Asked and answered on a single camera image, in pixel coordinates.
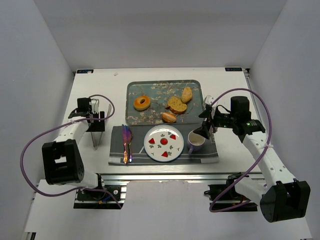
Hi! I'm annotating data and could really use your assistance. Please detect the metal tongs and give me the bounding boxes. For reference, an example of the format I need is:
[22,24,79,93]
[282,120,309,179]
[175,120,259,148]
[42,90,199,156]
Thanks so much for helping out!
[90,98,112,150]

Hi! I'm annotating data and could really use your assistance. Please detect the sliced bread loaf piece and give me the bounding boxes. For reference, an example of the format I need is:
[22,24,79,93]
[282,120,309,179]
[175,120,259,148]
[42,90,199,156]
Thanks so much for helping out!
[165,96,187,114]

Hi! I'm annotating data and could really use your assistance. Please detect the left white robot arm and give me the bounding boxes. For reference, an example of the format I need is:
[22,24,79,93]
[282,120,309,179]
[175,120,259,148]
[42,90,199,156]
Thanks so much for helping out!
[42,97,106,189]

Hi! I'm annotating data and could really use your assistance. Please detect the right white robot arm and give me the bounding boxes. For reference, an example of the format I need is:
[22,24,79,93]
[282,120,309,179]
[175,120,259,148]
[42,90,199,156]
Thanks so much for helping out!
[194,95,311,223]

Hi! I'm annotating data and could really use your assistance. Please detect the lavender mug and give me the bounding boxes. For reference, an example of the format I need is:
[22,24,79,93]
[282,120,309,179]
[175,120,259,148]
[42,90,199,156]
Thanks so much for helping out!
[187,131,206,155]

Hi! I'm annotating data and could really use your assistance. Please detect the grey striped placemat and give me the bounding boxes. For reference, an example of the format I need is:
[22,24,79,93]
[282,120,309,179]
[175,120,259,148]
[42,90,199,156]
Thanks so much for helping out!
[108,123,221,166]

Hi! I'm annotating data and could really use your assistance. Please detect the croissant roll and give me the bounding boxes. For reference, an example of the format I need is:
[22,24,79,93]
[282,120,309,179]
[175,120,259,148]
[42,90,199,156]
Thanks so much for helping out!
[181,86,193,103]

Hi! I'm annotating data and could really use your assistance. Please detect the small round bun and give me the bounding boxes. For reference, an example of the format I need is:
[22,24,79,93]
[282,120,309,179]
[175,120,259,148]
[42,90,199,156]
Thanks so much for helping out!
[161,112,177,123]

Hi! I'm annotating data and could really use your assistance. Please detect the iridescent knife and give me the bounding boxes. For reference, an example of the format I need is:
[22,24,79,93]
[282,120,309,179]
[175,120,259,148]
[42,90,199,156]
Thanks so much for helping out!
[122,124,129,164]

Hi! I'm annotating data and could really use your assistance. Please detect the floral teal tray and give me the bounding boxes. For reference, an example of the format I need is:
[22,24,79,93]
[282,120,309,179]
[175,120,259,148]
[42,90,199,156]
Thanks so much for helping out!
[125,79,204,126]

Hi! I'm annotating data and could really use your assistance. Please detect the white strawberry plate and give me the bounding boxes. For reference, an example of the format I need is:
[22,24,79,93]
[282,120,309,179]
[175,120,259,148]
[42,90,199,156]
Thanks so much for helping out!
[143,124,185,163]

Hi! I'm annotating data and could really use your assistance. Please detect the glazed donut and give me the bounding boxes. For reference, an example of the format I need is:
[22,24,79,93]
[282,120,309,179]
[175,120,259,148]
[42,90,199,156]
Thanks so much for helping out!
[133,95,151,111]

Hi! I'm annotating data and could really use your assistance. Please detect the right blue table label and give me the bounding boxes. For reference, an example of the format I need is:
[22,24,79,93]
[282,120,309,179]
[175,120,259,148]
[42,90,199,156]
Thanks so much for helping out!
[224,67,243,72]

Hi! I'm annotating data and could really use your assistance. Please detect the blue table label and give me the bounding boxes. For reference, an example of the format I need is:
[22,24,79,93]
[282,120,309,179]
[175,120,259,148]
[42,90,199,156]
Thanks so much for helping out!
[76,69,94,74]
[224,67,243,72]

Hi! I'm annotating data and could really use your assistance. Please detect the left blue table label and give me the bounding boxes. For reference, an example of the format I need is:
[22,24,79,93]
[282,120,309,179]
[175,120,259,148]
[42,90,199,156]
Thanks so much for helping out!
[76,69,94,74]

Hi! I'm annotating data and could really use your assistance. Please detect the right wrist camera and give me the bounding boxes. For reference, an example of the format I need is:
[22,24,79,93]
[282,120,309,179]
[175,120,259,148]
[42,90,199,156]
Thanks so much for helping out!
[202,95,215,108]

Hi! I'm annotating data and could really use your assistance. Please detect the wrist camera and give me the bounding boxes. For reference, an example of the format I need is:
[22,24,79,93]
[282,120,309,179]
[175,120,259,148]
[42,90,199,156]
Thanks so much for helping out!
[202,95,215,108]
[90,98,100,118]

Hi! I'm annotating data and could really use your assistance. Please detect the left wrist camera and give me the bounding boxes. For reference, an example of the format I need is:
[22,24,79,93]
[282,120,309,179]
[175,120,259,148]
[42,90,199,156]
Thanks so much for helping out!
[90,98,100,118]

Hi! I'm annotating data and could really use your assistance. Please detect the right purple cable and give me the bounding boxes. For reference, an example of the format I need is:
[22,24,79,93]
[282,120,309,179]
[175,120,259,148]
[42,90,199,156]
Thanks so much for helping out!
[209,87,273,213]

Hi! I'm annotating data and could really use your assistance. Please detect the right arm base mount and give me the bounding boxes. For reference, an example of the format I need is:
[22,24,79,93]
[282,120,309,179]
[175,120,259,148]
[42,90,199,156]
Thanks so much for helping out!
[203,172,258,212]

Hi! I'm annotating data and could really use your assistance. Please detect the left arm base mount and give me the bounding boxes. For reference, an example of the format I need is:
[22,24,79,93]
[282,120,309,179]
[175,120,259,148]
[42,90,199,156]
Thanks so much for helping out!
[73,176,127,210]

